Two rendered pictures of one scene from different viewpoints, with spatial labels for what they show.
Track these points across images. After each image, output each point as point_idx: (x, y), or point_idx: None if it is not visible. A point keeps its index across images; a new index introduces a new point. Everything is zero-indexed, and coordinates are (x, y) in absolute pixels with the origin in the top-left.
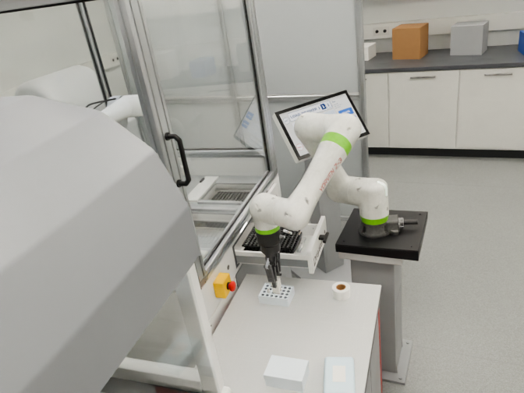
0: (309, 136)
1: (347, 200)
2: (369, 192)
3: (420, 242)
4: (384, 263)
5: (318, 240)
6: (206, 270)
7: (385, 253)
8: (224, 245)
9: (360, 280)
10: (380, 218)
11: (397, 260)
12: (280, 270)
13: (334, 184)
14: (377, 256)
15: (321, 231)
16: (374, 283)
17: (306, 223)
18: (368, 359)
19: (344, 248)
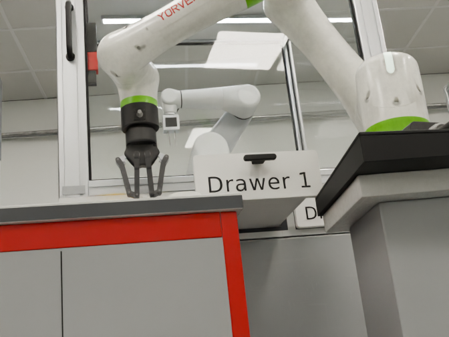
0: (264, 5)
1: (359, 120)
2: (357, 71)
3: (403, 130)
4: (373, 223)
5: (252, 165)
6: (89, 180)
7: (341, 176)
8: (153, 178)
9: (366, 293)
10: (376, 122)
11: (356, 186)
12: (158, 189)
13: (343, 95)
14: (343, 196)
15: (280, 162)
16: (377, 293)
17: (111, 51)
18: (5, 206)
19: (319, 200)
